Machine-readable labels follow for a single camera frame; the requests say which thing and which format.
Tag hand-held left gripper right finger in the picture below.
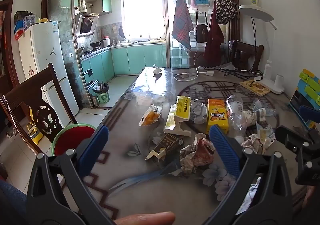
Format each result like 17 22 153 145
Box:
200 124 293 225

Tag black hanging bag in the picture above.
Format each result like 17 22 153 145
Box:
195 23 208 44

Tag yellow drink carton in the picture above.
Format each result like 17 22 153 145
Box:
206 98 229 135

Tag dark wooden chair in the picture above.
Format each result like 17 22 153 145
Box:
231 40 264 73
0 63 78 155

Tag blue red carton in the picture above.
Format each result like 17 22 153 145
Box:
14 23 25 40

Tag red white paper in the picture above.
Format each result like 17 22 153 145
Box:
180 133 216 178

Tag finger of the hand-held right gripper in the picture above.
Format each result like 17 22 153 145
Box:
275 126 320 185
299 105 320 123

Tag white printed paper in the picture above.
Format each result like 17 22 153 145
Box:
190 99 208 124

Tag white power strip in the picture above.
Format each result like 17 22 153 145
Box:
251 76 275 91

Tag beige paper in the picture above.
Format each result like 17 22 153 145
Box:
241 133 269 155

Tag person's blue jeans leg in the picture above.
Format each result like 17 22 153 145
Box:
0 180 28 225

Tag clear snack wrapper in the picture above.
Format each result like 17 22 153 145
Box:
255 122 277 145

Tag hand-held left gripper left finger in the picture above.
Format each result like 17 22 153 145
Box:
25 125 118 225

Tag white cylinder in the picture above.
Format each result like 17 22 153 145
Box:
274 75 285 94

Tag green yellow block toy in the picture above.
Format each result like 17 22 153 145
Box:
297 68 320 106

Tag red basin green rim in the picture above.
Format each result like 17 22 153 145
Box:
52 123 97 156

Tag clear plastic bottle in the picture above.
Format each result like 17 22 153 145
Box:
226 94 247 144

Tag kitchen window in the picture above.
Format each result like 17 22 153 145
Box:
122 0 165 40

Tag small drawer organizer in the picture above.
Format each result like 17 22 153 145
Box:
24 15 37 30

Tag white refrigerator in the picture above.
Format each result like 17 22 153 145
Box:
18 21 80 128

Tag person's left hand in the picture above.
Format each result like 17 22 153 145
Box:
115 212 175 225

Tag green trash can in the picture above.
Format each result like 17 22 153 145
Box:
92 82 110 104

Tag clear plastic bag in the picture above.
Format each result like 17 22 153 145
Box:
252 100 275 116

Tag white desk lamp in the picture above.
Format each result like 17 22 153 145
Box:
238 5 278 30

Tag yellow white packet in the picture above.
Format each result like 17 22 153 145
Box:
163 95 192 136

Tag brown cigarette box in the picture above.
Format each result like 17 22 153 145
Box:
146 133 184 160

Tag orange snack packet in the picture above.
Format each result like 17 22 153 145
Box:
139 104 163 127

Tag blue framed tablet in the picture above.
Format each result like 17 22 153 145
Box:
289 89 317 129

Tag plaid hanging cloth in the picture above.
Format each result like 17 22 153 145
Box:
171 0 194 51

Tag yellow book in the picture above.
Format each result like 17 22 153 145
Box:
239 79 271 96

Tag teal lower kitchen cabinets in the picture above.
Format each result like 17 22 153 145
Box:
80 43 167 90

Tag red apron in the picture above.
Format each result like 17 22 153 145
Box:
203 10 225 66

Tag steel range hood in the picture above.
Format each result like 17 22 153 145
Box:
76 13 100 38

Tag small printed paper wad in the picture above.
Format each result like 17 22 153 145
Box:
244 108 267 124

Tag black cables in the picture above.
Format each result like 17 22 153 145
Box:
217 66 264 78

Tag black white patterned bag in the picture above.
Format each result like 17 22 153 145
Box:
215 0 238 25

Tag white bottle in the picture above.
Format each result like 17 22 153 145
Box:
264 60 273 83

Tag white cable with adapter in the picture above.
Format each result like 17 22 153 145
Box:
174 66 215 81

